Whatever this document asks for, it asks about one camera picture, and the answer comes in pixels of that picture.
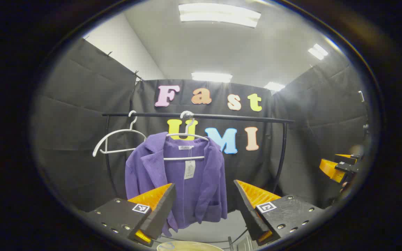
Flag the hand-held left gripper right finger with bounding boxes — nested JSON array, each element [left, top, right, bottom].
[[234, 180, 326, 246]]

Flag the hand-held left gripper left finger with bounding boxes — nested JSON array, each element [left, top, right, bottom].
[[82, 183, 177, 248]]

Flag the beige laundry hamper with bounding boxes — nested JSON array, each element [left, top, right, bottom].
[[157, 241, 225, 251]]

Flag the purple knit cardigan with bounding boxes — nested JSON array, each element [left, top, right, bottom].
[[125, 132, 228, 237]]

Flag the white plastic clothes hanger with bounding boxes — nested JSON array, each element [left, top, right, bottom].
[[93, 110, 148, 157], [164, 111, 210, 161]]

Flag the black metal clothes rack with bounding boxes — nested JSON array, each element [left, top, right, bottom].
[[102, 112, 295, 250]]

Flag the black backdrop cloth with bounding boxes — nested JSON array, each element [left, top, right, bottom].
[[32, 38, 370, 227]]

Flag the large ceiling light panel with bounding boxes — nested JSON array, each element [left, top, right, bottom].
[[179, 3, 261, 28]]

